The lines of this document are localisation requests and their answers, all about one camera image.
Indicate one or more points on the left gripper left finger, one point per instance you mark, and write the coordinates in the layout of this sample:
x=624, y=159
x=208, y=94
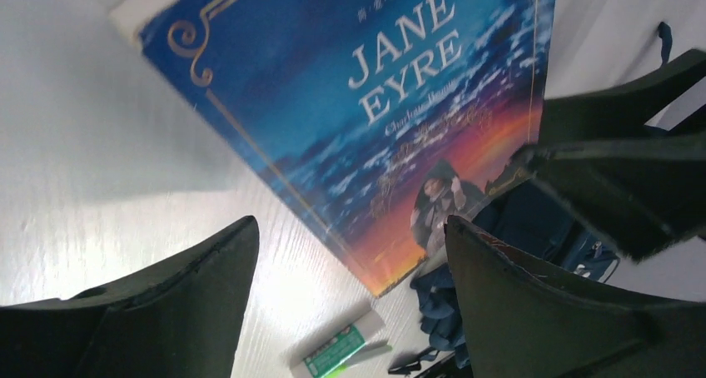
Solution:
x=180, y=317

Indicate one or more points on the navy blue backpack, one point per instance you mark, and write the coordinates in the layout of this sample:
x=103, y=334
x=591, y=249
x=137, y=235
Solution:
x=527, y=219

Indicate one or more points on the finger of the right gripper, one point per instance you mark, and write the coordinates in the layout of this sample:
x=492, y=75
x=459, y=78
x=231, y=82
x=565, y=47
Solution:
x=621, y=111
x=641, y=195

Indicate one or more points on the Jane Eyre paperback book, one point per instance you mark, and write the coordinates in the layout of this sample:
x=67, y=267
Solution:
x=371, y=120

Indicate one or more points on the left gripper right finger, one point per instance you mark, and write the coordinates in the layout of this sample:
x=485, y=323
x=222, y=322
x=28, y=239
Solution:
x=525, y=317

